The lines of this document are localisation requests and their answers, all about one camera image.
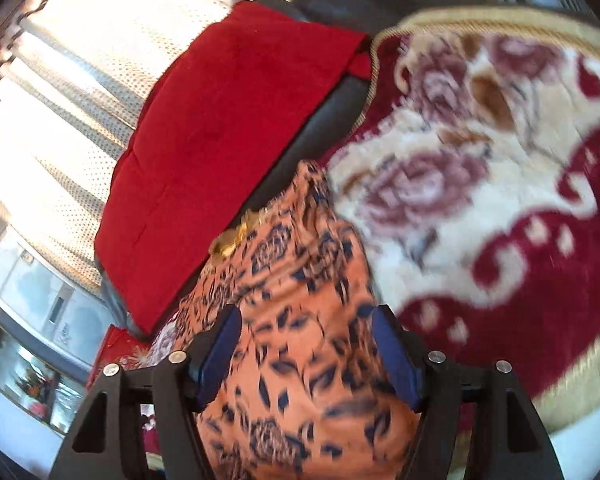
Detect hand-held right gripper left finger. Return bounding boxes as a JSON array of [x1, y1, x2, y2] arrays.
[[47, 304, 243, 480]]

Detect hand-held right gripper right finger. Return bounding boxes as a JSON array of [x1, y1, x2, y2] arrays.
[[371, 304, 566, 480]]

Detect orange floral garment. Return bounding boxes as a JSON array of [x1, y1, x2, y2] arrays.
[[145, 160, 423, 480]]

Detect red gift bag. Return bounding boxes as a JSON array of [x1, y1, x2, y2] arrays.
[[87, 325, 181, 461]]

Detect glass display cabinet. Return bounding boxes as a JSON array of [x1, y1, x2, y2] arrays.
[[0, 310, 86, 431]]

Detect white cabinet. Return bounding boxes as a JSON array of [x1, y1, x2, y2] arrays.
[[0, 230, 106, 366]]

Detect red cream floral blanket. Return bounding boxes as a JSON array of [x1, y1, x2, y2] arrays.
[[325, 7, 600, 436]]

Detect red cushion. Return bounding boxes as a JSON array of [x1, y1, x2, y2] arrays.
[[94, 0, 373, 336]]

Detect cream dotted curtain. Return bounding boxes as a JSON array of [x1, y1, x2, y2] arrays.
[[0, 0, 341, 286]]

